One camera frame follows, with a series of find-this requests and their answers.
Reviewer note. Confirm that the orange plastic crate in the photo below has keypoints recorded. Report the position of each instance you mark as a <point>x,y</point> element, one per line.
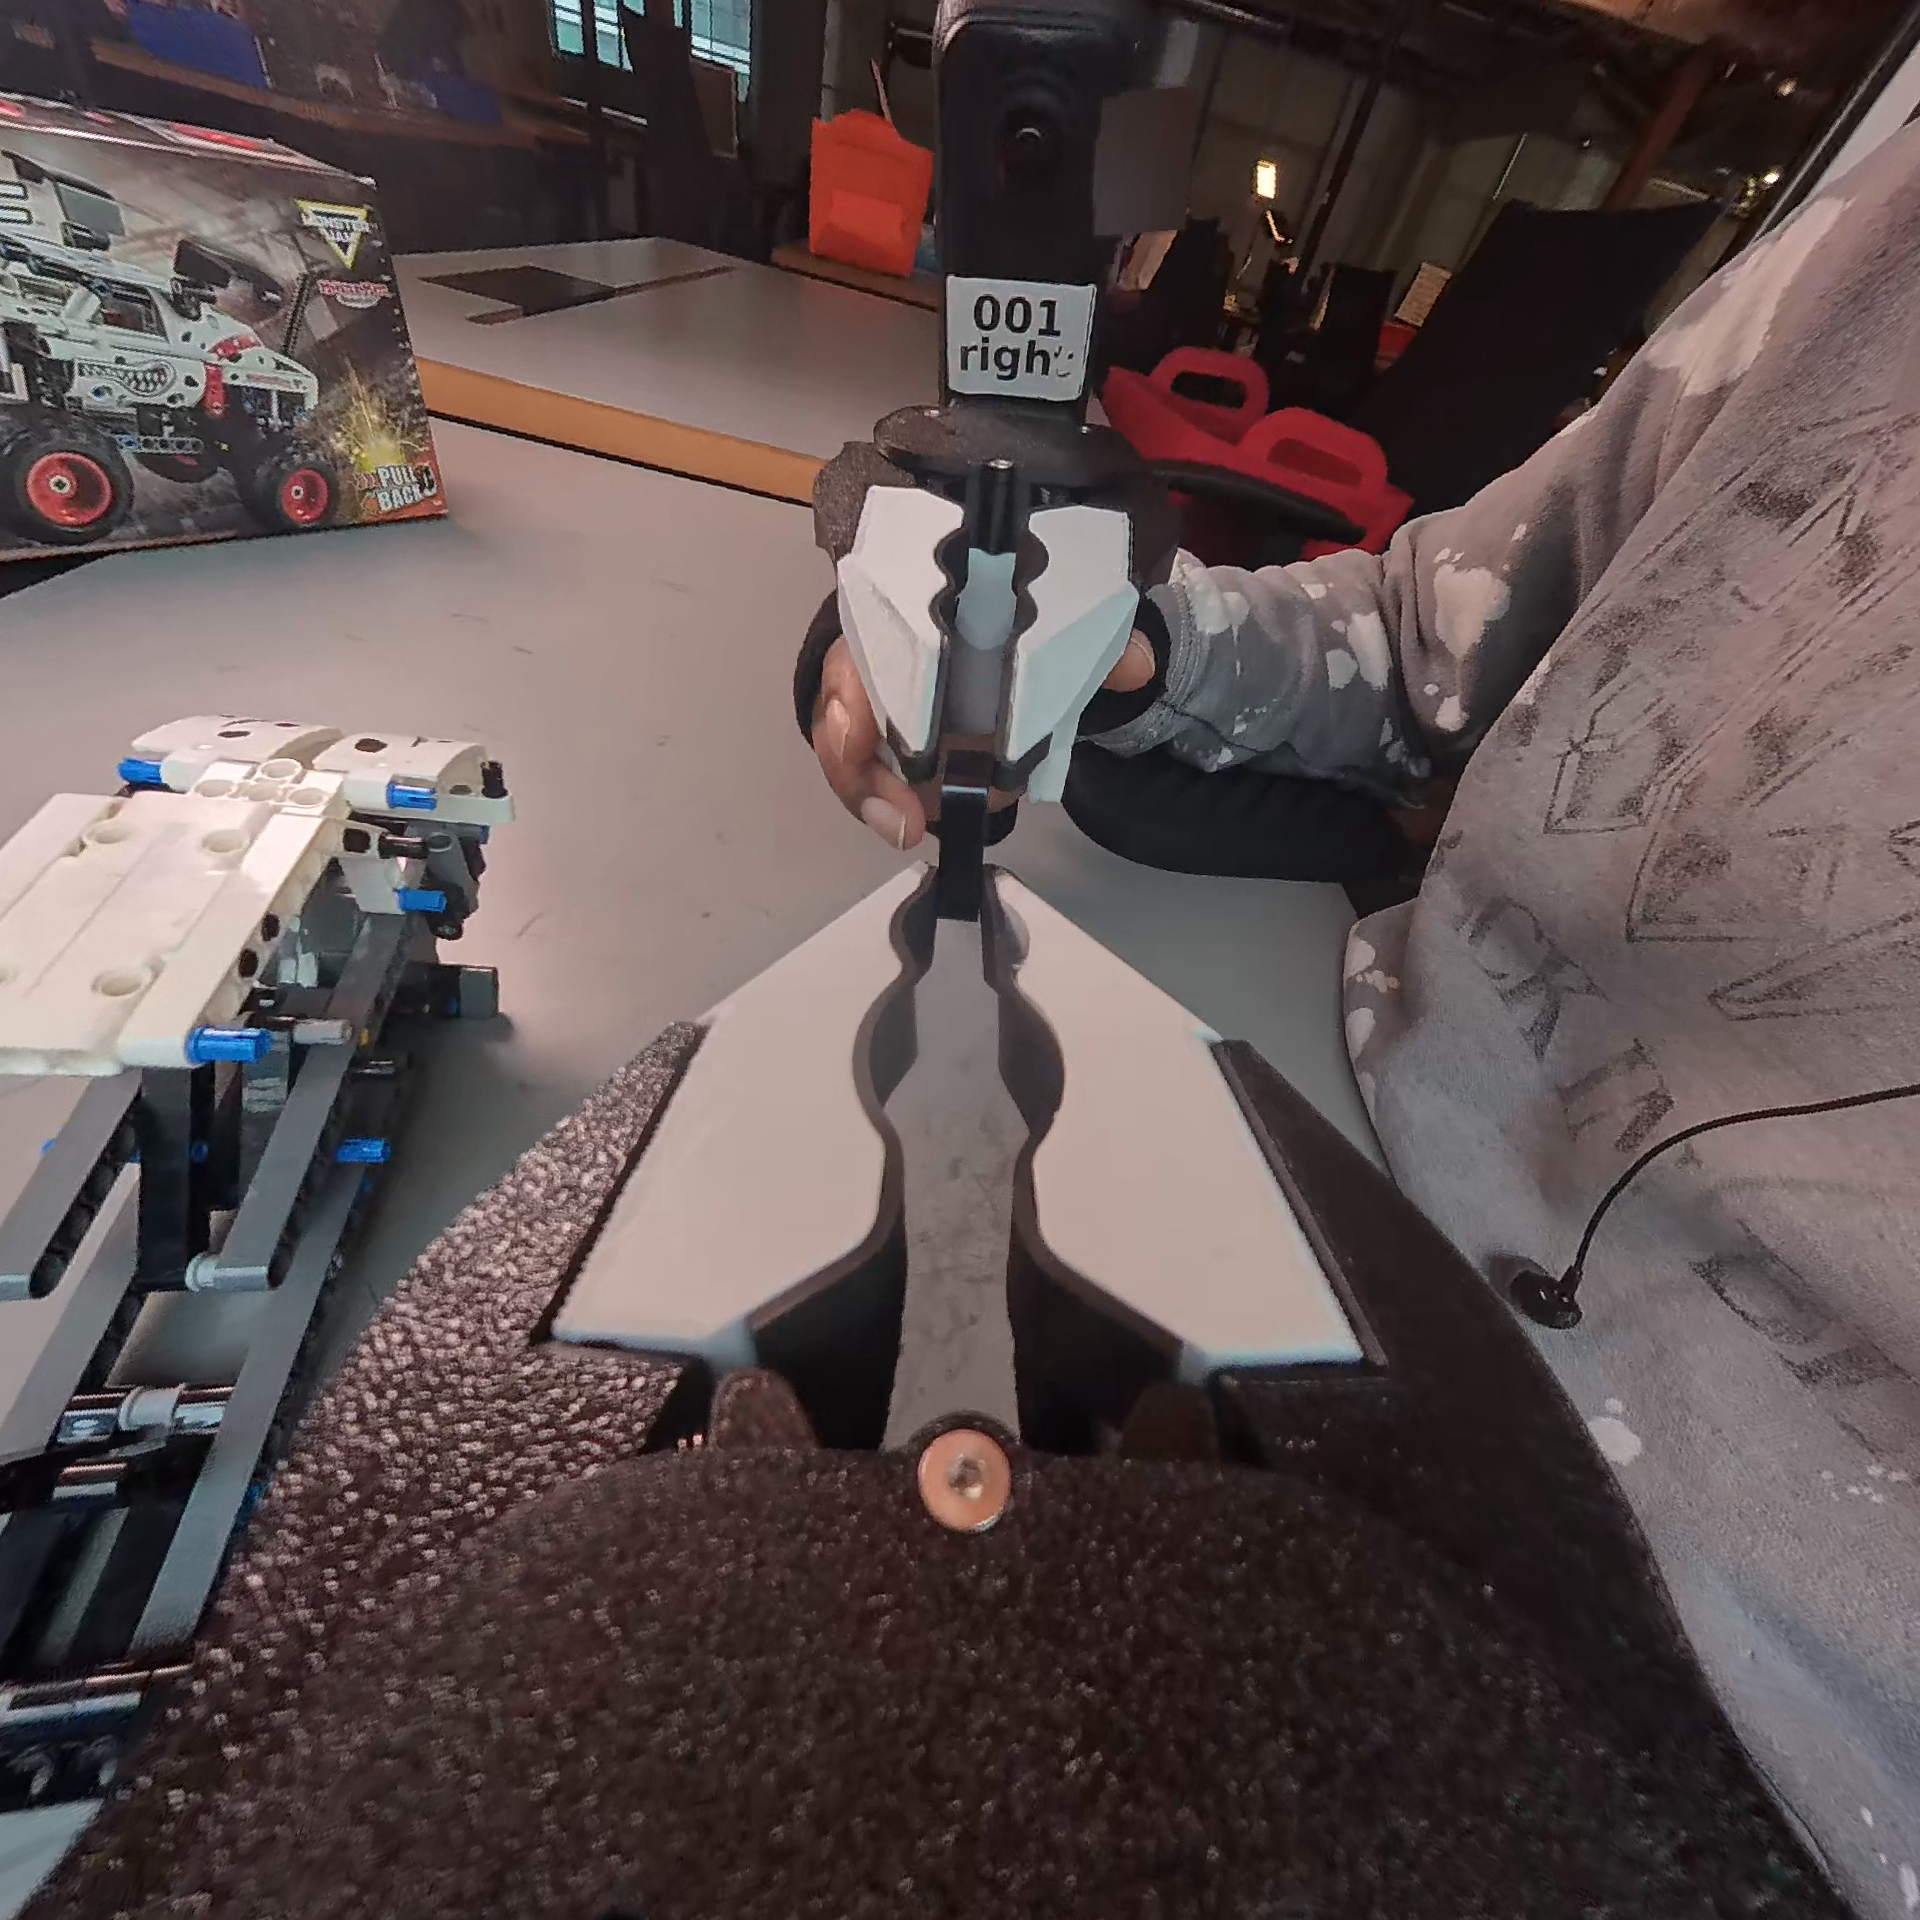
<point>869,193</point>

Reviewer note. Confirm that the white toy truck model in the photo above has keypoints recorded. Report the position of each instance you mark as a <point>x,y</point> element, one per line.
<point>151,886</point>

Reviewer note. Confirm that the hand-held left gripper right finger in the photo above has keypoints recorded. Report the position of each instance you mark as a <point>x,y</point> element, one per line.
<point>1170,1200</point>

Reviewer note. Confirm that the person's right hand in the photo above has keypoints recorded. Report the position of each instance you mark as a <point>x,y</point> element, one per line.
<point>869,782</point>

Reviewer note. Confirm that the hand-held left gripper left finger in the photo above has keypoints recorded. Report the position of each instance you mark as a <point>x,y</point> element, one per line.
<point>736,1187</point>

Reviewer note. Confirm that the red plastic tote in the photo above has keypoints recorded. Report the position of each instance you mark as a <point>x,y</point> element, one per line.
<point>1350,487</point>
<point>1154,418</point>

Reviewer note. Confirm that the toy set cardboard box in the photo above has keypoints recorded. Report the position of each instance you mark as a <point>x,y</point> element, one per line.
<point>181,345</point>

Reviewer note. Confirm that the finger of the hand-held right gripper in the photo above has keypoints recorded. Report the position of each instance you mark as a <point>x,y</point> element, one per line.
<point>892,614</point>
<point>1080,614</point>

